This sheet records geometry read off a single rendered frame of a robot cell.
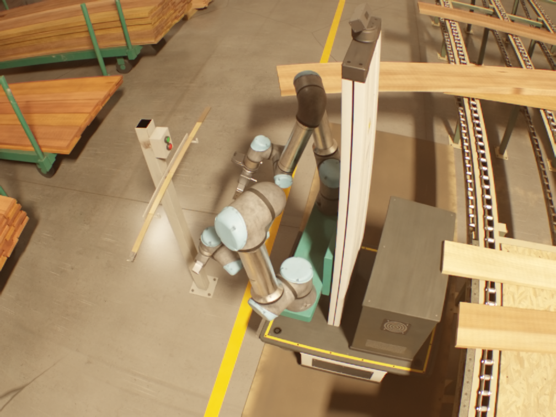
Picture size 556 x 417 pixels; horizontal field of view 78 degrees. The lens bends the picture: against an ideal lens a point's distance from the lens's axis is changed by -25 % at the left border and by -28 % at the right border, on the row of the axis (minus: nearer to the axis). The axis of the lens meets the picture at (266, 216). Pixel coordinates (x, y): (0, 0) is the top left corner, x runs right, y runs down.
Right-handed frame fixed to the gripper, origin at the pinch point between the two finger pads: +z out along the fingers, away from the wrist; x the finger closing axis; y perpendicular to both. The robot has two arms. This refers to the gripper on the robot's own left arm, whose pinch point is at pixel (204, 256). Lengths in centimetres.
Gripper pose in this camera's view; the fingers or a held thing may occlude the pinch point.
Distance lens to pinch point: 194.2
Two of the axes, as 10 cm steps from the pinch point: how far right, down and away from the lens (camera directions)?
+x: -4.5, 8.0, -4.0
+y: -8.7, -5.0, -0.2
